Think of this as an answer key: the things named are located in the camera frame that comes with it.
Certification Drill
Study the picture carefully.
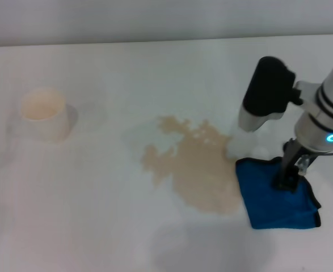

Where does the white paper cup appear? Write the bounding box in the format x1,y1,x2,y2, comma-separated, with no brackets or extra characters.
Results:
20,87,74,144

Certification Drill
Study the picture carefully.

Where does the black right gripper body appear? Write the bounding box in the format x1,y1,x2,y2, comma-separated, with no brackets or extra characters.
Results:
280,137,318,172

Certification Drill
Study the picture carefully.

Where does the black and white wrist camera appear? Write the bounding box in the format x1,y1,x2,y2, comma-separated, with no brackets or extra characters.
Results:
237,56,304,133

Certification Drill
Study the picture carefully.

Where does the blue rag with black trim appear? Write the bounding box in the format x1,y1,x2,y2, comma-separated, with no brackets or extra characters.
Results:
235,156,323,231

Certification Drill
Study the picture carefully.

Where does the brown water stain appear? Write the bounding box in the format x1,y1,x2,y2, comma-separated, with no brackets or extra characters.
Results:
141,115,242,216

